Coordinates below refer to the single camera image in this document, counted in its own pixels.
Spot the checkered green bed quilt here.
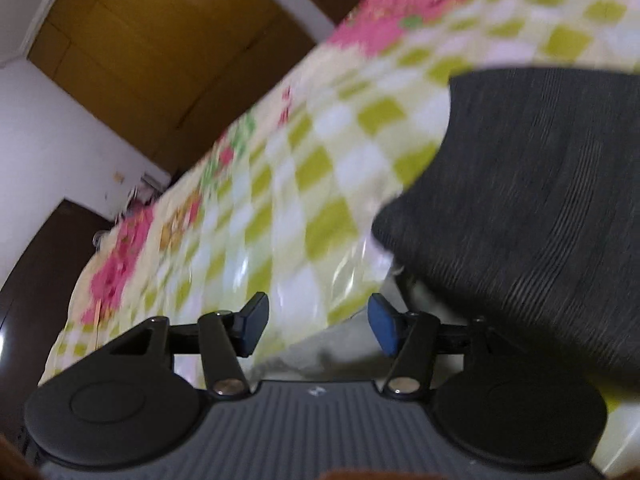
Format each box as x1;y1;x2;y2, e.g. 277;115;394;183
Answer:
25;0;639;479

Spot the dark grey folded garment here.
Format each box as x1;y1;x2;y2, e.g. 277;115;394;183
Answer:
372;67;639;386

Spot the brown wooden wardrobe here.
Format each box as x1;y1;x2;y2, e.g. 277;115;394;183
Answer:
28;0;314;172

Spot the dark wooden headboard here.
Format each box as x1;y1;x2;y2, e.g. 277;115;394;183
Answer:
0;200;113;441

